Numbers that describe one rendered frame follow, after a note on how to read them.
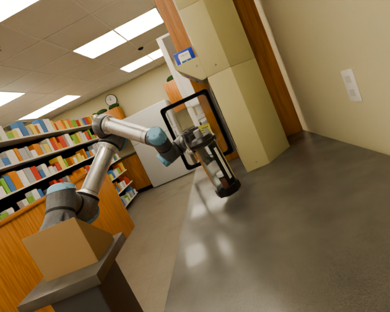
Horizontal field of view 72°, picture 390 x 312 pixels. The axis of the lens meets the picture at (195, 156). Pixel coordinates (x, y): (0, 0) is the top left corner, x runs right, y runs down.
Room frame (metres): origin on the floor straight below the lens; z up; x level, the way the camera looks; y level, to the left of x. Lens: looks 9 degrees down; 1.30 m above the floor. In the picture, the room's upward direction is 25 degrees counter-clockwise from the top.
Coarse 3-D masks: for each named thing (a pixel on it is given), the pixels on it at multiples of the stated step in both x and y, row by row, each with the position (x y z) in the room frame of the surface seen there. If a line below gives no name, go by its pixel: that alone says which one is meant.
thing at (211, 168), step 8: (200, 144) 0.94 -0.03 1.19; (208, 144) 0.95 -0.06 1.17; (200, 152) 0.95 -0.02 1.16; (208, 152) 0.95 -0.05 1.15; (200, 160) 0.97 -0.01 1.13; (208, 160) 0.95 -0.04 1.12; (208, 168) 0.96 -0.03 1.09; (216, 168) 0.95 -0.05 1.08; (208, 176) 0.99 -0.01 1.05; (216, 176) 0.95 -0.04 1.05; (224, 176) 0.95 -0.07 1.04; (216, 184) 0.96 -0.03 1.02; (224, 184) 0.95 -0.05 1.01; (232, 184) 0.95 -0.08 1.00
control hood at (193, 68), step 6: (192, 60) 1.21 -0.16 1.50; (198, 60) 1.21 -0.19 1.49; (180, 66) 1.22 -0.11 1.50; (186, 66) 1.22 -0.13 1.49; (192, 66) 1.21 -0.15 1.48; (198, 66) 1.21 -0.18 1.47; (180, 72) 1.29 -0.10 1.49; (186, 72) 1.22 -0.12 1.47; (192, 72) 1.21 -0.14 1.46; (198, 72) 1.21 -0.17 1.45; (204, 72) 1.21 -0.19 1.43; (198, 78) 1.21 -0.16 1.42; (204, 78) 1.21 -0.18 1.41; (204, 84) 1.52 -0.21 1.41
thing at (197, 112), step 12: (204, 96) 1.52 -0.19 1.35; (180, 108) 1.56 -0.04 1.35; (192, 108) 1.54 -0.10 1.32; (204, 108) 1.53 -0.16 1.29; (168, 120) 1.58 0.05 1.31; (180, 120) 1.56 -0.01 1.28; (192, 120) 1.55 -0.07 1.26; (204, 120) 1.53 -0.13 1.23; (180, 132) 1.57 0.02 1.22; (204, 132) 1.54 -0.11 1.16; (216, 132) 1.53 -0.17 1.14; (192, 156) 1.57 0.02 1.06
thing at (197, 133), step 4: (196, 132) 0.98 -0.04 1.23; (200, 132) 0.98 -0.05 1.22; (208, 132) 0.98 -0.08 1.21; (196, 136) 0.98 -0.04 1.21; (200, 136) 0.98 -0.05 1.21; (204, 136) 0.96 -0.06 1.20; (208, 136) 0.96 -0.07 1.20; (196, 140) 0.96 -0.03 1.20; (200, 140) 0.95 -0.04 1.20; (204, 140) 0.95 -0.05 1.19; (192, 144) 0.97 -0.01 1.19; (196, 144) 0.95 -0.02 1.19
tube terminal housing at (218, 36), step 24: (216, 0) 1.24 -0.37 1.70; (192, 24) 1.20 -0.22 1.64; (216, 24) 1.20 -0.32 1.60; (240, 24) 1.30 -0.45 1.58; (216, 48) 1.20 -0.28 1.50; (240, 48) 1.26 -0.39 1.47; (216, 72) 1.20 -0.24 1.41; (240, 72) 1.22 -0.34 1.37; (216, 96) 1.21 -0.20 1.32; (240, 96) 1.19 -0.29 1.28; (264, 96) 1.29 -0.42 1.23; (240, 120) 1.20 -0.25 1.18; (264, 120) 1.24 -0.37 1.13; (240, 144) 1.20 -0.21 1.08; (264, 144) 1.20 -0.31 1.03; (288, 144) 1.31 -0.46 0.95
